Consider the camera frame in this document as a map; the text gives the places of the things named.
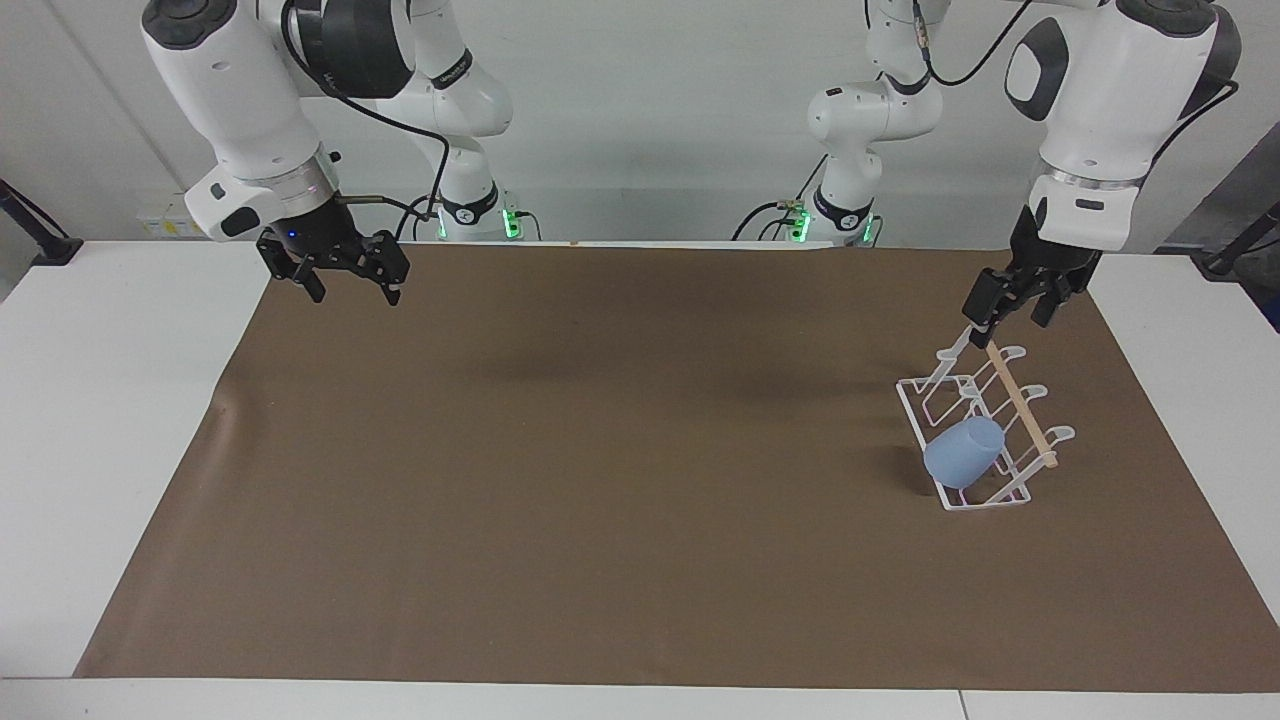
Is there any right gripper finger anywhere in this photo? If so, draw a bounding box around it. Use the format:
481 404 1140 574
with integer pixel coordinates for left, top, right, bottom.
334 230 412 308
256 234 328 305

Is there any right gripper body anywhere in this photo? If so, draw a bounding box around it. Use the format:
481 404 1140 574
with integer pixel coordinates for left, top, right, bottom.
262 192 353 265

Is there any black cable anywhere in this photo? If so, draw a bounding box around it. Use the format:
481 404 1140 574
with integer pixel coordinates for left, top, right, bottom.
732 153 833 242
1148 80 1241 169
910 0 1037 89
280 0 451 241

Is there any white wire cup holder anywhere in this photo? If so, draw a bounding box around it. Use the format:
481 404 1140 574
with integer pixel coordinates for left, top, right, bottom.
896 338 1078 514

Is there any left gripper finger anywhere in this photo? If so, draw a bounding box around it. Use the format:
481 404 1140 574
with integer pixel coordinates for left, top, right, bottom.
962 266 1035 350
1030 278 1091 330

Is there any light blue cup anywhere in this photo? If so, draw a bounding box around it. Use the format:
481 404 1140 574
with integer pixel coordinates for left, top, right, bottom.
922 415 1007 491

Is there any black stand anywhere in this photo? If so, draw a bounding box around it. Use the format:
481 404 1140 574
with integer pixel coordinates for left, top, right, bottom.
1194 198 1280 278
0 178 84 267

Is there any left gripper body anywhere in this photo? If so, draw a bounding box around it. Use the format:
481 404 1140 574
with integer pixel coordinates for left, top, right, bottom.
1010 204 1103 291

